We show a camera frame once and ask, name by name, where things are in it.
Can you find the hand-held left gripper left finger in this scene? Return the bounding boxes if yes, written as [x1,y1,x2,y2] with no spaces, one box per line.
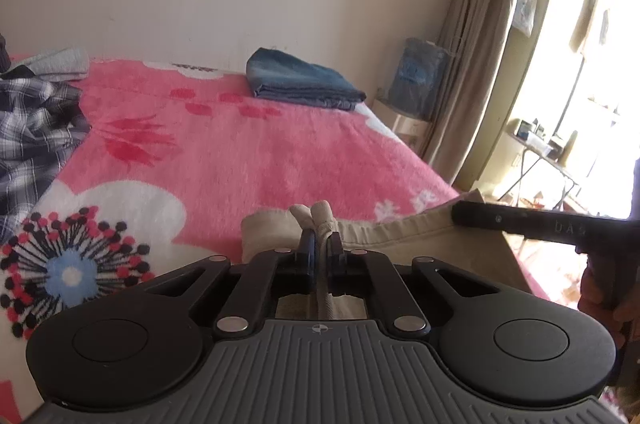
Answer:
[142,229,317,338]

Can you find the white water dispenser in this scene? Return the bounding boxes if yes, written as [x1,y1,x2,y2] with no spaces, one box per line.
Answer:
[372,98,433,152]

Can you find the white plastic bag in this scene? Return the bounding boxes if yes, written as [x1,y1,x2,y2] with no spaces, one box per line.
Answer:
[511,0,540,37]

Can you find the folded blue jeans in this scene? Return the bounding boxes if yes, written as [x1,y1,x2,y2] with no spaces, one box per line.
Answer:
[246,47,367,112]

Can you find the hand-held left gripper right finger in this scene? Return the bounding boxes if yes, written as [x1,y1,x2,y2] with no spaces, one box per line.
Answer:
[325,231,501,337]

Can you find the pink floral blanket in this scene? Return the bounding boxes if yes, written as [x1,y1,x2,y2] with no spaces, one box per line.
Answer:
[0,56,551,424]

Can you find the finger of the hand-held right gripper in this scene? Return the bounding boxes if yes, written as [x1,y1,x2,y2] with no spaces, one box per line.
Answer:
[451,201,496,232]

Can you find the folding table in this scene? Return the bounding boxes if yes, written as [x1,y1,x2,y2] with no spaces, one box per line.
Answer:
[497,119,583,210]

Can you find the beige pants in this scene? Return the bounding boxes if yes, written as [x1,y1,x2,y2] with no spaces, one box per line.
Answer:
[241,189,533,320]

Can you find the dark plaid shirt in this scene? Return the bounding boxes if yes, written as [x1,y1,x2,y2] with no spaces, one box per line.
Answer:
[0,64,91,217]

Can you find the person's right hand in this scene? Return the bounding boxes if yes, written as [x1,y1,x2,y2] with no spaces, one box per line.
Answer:
[577,264,640,355]

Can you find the hanging beige garment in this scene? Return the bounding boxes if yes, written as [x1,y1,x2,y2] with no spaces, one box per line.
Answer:
[570,0,608,55]

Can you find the beige curtain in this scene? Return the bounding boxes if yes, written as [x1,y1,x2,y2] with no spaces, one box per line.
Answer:
[422,0,533,187]

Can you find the blue water bottle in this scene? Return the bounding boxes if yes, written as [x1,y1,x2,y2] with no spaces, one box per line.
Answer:
[387,36,451,122]

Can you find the light grey cloth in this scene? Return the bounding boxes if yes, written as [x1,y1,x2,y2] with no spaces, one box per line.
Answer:
[17,48,91,81]

